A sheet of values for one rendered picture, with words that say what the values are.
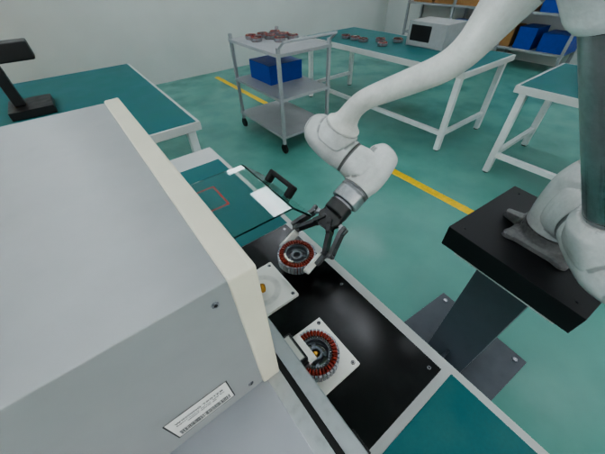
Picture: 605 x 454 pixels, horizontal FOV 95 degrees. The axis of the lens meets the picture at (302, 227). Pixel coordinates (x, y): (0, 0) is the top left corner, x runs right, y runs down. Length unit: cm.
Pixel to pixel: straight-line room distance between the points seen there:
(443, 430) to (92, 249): 72
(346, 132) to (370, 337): 55
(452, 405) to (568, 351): 132
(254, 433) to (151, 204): 26
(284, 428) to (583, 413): 168
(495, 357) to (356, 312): 111
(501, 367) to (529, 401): 16
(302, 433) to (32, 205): 34
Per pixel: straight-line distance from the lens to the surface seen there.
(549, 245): 106
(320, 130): 84
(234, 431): 37
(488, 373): 176
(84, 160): 40
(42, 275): 27
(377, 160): 83
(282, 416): 37
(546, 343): 202
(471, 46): 72
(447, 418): 80
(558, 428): 183
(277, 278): 86
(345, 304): 82
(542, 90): 281
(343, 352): 75
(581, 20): 58
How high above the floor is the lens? 147
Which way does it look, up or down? 44 degrees down
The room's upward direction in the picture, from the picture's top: 2 degrees counter-clockwise
